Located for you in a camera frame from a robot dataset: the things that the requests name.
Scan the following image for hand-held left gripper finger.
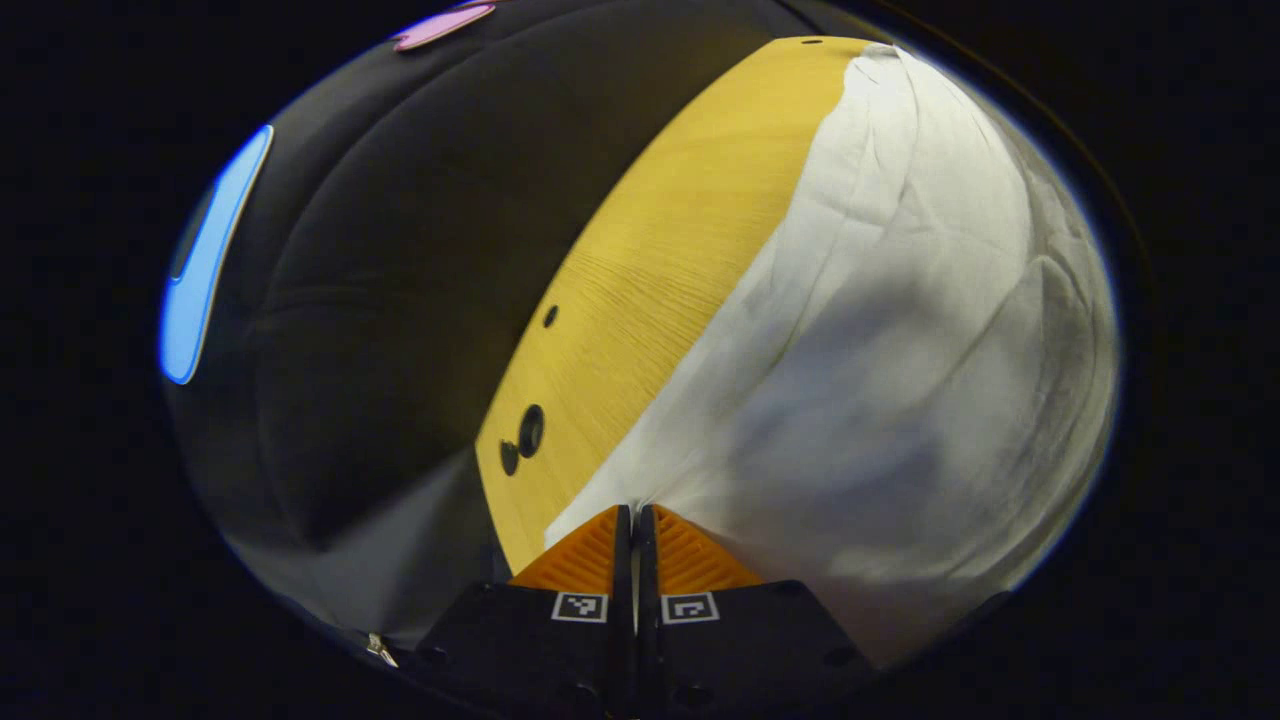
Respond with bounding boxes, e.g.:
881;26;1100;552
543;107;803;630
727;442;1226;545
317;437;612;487
410;503;637;720
636;503;876;720

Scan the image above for white jeans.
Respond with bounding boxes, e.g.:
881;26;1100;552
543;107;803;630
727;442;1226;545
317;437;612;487
544;43;1122;668

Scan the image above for black backdrop cloth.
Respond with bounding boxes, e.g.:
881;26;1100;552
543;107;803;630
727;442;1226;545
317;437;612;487
158;0;811;653

